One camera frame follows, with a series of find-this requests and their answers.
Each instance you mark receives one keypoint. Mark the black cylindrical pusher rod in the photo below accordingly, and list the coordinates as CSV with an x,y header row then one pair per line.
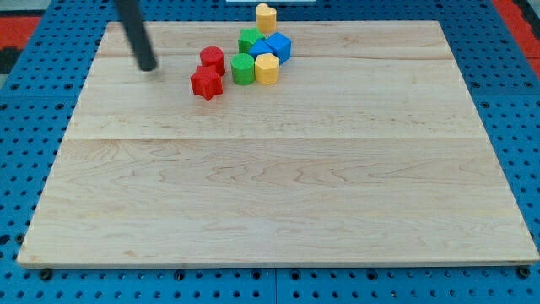
x,y
132,22

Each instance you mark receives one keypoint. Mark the red star block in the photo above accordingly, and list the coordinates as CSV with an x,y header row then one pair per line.
x,y
206,82

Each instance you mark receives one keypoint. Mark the green star block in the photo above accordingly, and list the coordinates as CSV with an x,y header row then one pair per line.
x,y
248,37

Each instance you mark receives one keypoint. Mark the red cylinder block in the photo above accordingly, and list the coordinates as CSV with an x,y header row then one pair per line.
x,y
213,56

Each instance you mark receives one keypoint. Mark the green cylinder block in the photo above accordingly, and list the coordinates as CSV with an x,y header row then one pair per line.
x,y
243,69

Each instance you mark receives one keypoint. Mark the blue triangle block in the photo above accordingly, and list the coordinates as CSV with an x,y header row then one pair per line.
x,y
259,48

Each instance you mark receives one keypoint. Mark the yellow heart block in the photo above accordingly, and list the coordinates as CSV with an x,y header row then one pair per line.
x,y
266,18

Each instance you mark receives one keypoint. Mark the yellow hexagon block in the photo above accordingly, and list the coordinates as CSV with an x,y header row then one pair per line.
x,y
267,69

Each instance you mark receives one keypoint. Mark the blue cube block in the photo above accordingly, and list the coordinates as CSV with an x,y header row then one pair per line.
x,y
280,45

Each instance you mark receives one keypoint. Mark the light wooden board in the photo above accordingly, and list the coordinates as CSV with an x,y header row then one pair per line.
x,y
367,152

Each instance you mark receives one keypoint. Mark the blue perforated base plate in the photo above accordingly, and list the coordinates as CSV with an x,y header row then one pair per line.
x,y
40,94

